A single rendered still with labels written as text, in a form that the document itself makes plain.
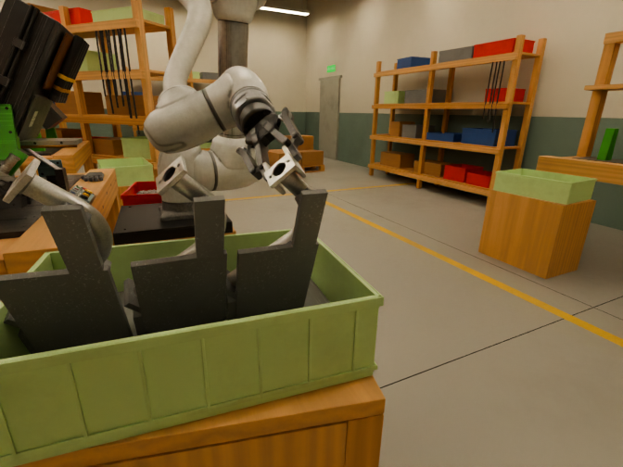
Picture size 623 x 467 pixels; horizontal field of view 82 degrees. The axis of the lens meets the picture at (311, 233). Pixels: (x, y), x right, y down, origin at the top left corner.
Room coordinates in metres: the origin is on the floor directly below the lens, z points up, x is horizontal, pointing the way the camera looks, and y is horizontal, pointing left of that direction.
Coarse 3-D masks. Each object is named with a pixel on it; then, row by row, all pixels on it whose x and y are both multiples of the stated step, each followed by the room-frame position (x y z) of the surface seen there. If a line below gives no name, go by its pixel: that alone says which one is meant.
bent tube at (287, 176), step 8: (280, 160) 0.59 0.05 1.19; (288, 160) 0.59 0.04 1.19; (272, 168) 0.59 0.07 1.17; (280, 168) 0.60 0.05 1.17; (288, 168) 0.57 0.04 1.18; (296, 168) 0.57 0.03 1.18; (272, 176) 0.58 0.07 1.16; (280, 176) 0.57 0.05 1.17; (288, 176) 0.58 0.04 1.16; (296, 176) 0.59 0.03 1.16; (272, 184) 0.56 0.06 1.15; (288, 184) 0.58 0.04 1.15; (296, 184) 0.59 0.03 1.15; (304, 184) 0.60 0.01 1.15; (296, 192) 0.60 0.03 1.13; (288, 232) 0.66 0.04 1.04; (280, 240) 0.65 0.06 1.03; (288, 240) 0.64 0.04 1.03; (232, 272) 0.64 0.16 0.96; (232, 280) 0.63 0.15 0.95
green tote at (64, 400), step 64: (128, 256) 0.78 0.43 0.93; (320, 256) 0.81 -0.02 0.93; (0, 320) 0.48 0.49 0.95; (256, 320) 0.48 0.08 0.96; (320, 320) 0.52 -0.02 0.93; (0, 384) 0.37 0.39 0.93; (64, 384) 0.39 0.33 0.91; (128, 384) 0.42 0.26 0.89; (192, 384) 0.45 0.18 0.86; (256, 384) 0.48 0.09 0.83; (320, 384) 0.52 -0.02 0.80; (0, 448) 0.36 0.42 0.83; (64, 448) 0.38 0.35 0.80
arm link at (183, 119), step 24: (192, 0) 1.09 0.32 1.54; (192, 24) 1.03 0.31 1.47; (192, 48) 1.00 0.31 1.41; (168, 72) 0.94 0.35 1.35; (168, 96) 0.85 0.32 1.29; (192, 96) 0.84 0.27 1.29; (168, 120) 0.81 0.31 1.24; (192, 120) 0.81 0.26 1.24; (216, 120) 0.83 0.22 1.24; (168, 144) 0.81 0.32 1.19; (192, 144) 0.83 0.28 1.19
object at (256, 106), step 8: (248, 104) 0.76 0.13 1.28; (256, 104) 0.76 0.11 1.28; (264, 104) 0.77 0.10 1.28; (248, 112) 0.74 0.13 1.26; (256, 112) 0.74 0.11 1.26; (264, 112) 0.75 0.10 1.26; (272, 112) 0.75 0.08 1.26; (240, 120) 0.76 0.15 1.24; (248, 120) 0.74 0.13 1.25; (256, 120) 0.74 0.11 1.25; (272, 120) 0.72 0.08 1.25; (248, 128) 0.75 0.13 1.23; (256, 128) 0.74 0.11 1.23; (264, 128) 0.72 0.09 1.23; (248, 136) 0.73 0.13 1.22; (264, 136) 0.71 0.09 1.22; (272, 136) 0.71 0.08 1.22; (248, 144) 0.72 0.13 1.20; (264, 144) 0.71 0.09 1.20
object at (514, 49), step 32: (416, 64) 6.79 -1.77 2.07; (448, 64) 5.89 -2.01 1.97; (480, 64) 5.98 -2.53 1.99; (512, 64) 4.98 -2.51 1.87; (416, 96) 6.59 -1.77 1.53; (448, 96) 6.44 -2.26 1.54; (512, 96) 4.94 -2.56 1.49; (416, 128) 6.47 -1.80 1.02; (480, 128) 5.74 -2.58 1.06; (384, 160) 7.29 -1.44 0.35; (416, 160) 6.43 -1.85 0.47; (480, 192) 5.05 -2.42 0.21
